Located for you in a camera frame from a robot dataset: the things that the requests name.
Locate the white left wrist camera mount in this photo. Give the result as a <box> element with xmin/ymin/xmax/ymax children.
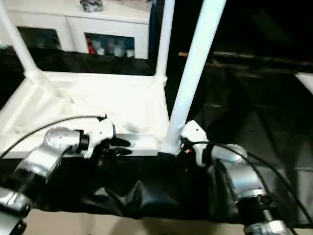
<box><xmin>83</xmin><ymin>119</ymin><xmax>117</xmax><ymax>159</ymax></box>

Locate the white plastic table top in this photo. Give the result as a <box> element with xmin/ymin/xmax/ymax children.
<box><xmin>0</xmin><ymin>70</ymin><xmax>172</xmax><ymax>160</ymax></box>

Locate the white flat panel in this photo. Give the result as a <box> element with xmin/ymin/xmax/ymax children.
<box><xmin>294</xmin><ymin>72</ymin><xmax>313</xmax><ymax>95</ymax></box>

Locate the black backdrop cloth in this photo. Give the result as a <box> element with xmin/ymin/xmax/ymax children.
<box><xmin>148</xmin><ymin>0</ymin><xmax>313</xmax><ymax>74</ymax></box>

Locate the black metal rod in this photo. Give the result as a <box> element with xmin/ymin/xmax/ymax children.
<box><xmin>212</xmin><ymin>50</ymin><xmax>313</xmax><ymax>67</ymax></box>

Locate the black bundle on cabinet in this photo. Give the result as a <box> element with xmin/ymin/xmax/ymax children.
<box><xmin>80</xmin><ymin>0</ymin><xmax>105</xmax><ymax>12</ymax></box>

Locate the white cabinet with glass doors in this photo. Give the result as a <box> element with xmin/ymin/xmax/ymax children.
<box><xmin>6</xmin><ymin>0</ymin><xmax>151</xmax><ymax>59</ymax></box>

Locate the black plastic mat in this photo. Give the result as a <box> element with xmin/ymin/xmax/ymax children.
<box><xmin>0</xmin><ymin>46</ymin><xmax>313</xmax><ymax>227</ymax></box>

